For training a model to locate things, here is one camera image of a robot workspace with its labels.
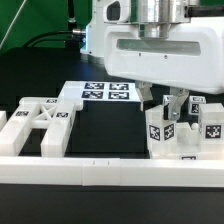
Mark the white diagonal rod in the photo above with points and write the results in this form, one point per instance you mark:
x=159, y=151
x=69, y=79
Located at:
x=18, y=12

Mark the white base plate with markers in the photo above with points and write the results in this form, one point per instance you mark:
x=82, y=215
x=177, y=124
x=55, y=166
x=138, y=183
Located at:
x=100, y=91

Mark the white cube near marker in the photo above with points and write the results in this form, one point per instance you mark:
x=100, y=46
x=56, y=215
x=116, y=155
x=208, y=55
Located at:
x=167, y=99

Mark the white chair back frame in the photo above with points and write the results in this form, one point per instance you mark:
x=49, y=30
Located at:
x=55, y=115

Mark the black cable connector post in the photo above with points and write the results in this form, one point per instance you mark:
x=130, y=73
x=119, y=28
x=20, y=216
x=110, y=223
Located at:
x=77, y=35

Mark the white chair seat part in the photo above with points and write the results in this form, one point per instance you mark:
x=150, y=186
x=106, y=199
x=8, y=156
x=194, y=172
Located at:
x=188, y=145

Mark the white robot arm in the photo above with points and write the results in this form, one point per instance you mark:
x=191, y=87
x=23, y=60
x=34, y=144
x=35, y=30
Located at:
x=174, y=43

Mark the white cube marker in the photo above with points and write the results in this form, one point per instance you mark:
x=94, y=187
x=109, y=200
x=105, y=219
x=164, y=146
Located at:
x=193, y=104
x=167, y=99

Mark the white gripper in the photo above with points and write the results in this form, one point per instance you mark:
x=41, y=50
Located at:
x=176, y=43

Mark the white left fence block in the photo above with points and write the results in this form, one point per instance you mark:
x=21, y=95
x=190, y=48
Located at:
x=3, y=119

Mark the white cube far marker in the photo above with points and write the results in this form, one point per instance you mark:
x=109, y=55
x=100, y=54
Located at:
x=193, y=104

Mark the white front fence bar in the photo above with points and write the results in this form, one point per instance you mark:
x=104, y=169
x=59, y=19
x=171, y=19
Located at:
x=112, y=172

